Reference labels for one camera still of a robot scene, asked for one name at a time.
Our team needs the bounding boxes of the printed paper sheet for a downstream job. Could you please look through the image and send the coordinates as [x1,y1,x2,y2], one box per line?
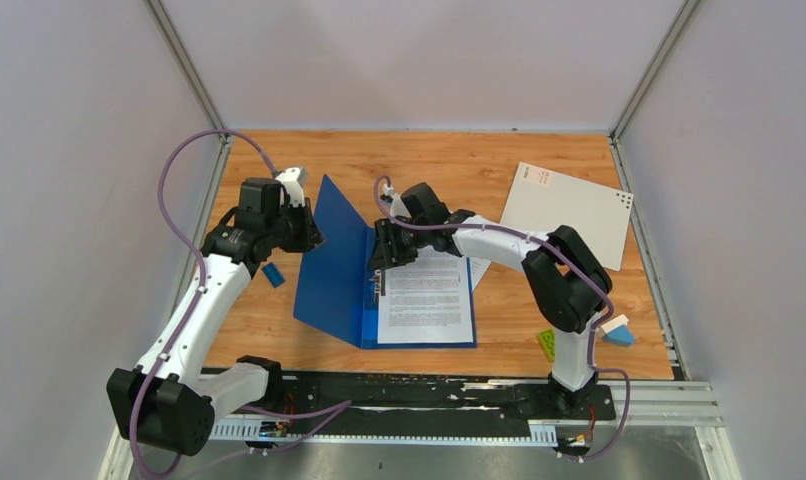
[375,249,476,348]
[468,257,491,290]

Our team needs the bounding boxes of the blue toy brick plate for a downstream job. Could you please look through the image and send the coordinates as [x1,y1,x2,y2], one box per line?
[261,262,285,288]

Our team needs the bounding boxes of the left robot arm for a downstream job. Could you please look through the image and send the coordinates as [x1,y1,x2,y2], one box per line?
[107,167,323,456]

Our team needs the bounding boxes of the beige card sheet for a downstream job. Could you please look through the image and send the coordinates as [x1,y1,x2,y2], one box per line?
[500,162,634,271]

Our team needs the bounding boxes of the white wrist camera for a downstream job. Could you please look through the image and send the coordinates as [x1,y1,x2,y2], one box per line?
[380,185,410,218]
[274,166,308,207]

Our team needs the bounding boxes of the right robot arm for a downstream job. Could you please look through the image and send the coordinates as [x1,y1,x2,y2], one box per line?
[368,175,614,418]

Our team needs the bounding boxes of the white and blue block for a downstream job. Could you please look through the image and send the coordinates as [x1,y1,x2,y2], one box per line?
[597,314,636,347]

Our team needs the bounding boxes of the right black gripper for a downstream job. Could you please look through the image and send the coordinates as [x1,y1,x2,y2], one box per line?
[368,217,430,273]

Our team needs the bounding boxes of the blue file folder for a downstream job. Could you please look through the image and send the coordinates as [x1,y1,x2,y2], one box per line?
[292,174,478,350]

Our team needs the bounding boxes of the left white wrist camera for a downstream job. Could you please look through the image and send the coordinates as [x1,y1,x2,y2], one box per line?
[274,166,308,207]

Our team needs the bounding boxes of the green toy brick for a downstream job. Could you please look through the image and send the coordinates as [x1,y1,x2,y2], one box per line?
[537,329,556,363]

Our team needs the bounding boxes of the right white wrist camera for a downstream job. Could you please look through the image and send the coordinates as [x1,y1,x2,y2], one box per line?
[380,185,410,218]

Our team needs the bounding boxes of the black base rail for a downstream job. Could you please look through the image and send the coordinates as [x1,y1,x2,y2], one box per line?
[127,370,722,458]

